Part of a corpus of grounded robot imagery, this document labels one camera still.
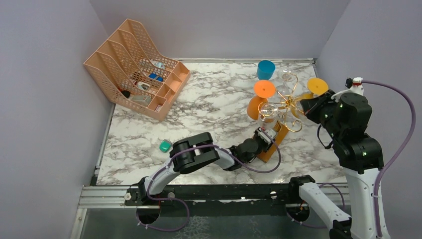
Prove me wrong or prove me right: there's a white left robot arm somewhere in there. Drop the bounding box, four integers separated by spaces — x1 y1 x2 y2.
135 127 277 205

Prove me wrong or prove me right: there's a gold wire glass rack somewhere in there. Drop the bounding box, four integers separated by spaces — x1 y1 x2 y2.
271 73 303 132

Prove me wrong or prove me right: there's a clear tumbler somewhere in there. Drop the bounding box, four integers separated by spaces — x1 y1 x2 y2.
257 102 279 129

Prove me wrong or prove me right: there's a blue plastic wine glass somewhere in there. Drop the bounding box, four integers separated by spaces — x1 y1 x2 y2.
257 60 276 80

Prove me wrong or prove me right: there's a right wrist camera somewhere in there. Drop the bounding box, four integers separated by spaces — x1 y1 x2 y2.
331 77 364 101

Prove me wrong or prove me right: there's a peach plastic file organizer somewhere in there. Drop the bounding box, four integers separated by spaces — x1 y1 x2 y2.
84 19 191 121

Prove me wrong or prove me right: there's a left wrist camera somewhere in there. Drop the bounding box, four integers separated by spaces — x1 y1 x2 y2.
257 127 277 145

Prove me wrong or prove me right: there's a yellow plastic wine glass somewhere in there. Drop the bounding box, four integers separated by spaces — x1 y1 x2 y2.
291 78 329 120

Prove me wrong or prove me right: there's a green small box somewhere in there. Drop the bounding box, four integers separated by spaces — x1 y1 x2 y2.
159 140 173 153

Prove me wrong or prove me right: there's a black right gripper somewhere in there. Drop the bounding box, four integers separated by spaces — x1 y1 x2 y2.
301 89 344 140

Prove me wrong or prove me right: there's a blue item in organizer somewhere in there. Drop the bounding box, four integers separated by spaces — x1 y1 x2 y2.
148 73 164 82

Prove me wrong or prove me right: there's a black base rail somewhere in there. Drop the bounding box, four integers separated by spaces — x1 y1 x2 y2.
124 183 302 216

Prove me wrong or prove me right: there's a clear wine glass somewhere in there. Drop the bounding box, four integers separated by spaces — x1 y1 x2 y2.
276 68 296 96

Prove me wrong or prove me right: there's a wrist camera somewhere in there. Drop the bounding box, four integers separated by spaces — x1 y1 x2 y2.
331 77 364 101
257 127 277 145

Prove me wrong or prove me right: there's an orange plastic wine glass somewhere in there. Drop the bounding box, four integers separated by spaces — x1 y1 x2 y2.
246 80 276 120

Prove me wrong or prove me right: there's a wooden rack base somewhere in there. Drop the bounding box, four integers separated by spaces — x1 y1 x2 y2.
257 121 289 163

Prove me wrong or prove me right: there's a grey box in organizer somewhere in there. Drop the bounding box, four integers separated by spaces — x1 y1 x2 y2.
131 95 152 107

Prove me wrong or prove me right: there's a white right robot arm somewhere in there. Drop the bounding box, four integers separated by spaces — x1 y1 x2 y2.
287 90 390 239

